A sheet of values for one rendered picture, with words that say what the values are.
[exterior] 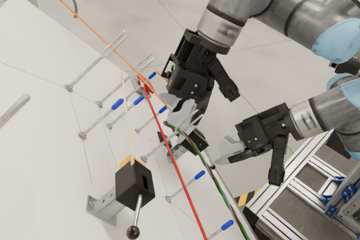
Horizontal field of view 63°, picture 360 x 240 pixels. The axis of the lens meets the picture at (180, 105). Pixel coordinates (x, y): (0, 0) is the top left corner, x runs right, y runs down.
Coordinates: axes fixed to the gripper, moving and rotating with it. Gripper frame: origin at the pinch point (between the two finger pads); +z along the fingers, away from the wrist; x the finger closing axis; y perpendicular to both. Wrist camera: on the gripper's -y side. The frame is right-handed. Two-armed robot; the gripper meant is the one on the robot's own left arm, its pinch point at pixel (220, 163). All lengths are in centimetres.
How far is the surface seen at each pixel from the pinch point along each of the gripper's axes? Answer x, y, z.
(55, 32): 19.9, 41.7, 13.1
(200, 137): 9.0, 7.9, -2.3
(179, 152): 9.5, 6.9, 3.7
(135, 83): -2.0, 28.6, 14.3
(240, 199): -106, -41, 47
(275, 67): -242, 31, 12
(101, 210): 41.4, 6.1, -2.6
